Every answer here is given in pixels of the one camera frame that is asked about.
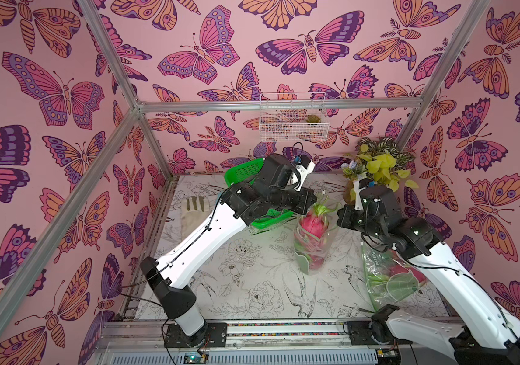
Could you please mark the small succulent in wire basket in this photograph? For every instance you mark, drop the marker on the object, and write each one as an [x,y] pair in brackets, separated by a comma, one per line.
[313,119]

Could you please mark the potted plant in amber vase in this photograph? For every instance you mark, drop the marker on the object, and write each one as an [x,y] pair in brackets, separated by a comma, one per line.
[383,162]

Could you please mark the metal base rail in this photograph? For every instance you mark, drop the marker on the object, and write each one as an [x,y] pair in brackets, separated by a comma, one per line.
[302,341]

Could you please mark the clear green zip-top bag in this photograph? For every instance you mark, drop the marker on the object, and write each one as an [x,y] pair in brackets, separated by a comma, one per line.
[304,243]

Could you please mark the green plastic basket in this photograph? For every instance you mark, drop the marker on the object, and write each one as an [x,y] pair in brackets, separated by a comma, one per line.
[243,172]

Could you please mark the pink dragon fruit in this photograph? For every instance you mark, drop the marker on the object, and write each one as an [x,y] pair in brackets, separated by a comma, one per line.
[316,221]
[316,259]

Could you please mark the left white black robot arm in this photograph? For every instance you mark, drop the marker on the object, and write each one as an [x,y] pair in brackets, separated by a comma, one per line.
[254,189]

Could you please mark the white wire wall basket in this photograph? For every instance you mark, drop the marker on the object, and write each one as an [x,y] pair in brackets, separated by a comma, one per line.
[284,120]

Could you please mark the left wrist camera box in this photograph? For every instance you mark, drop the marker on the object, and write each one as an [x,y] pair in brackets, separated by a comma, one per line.
[303,167]

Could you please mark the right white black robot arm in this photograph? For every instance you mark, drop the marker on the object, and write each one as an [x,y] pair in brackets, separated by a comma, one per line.
[489,333]

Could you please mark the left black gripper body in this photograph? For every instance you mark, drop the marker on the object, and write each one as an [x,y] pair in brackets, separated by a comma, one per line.
[288,201]

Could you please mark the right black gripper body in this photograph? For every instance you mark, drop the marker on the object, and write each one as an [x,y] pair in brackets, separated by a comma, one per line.
[344,217]

